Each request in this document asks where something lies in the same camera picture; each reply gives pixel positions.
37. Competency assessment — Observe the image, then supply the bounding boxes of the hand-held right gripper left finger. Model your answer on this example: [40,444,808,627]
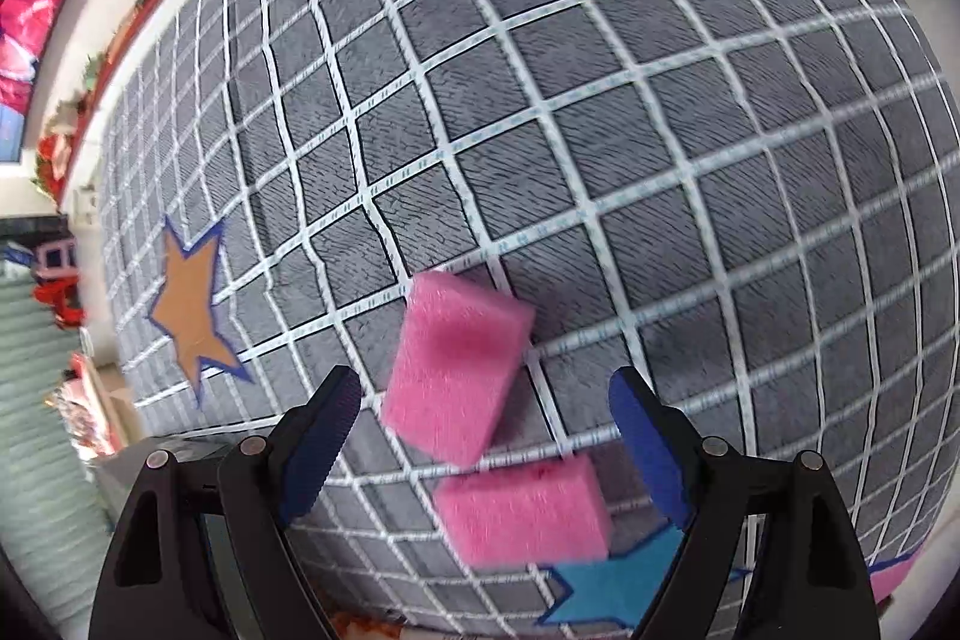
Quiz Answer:
[88,364,363,640]

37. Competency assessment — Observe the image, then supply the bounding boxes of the pink sponge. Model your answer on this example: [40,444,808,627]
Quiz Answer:
[379,271,537,467]
[433,455,612,570]

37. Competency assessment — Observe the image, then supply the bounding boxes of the grey checked mat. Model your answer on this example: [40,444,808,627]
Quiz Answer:
[97,0,960,626]

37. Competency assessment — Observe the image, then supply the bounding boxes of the wall television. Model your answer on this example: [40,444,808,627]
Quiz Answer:
[0,0,106,165]

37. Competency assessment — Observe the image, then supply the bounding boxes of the cartoon printed mat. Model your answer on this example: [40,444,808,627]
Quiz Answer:
[330,610,421,640]

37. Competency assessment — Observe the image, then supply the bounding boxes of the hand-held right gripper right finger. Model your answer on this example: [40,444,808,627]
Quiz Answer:
[607,366,880,640]

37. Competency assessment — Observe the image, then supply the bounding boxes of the pink plastic stool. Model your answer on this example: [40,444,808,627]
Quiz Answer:
[30,239,80,281]

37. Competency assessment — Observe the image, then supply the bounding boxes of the red plastic stool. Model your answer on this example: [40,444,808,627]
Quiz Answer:
[30,280,87,330]

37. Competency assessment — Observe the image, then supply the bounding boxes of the grey vertical blinds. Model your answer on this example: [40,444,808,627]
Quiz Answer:
[0,280,113,596]

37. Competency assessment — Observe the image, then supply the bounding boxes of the small red flower plant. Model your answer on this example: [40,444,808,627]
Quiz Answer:
[34,122,83,206]

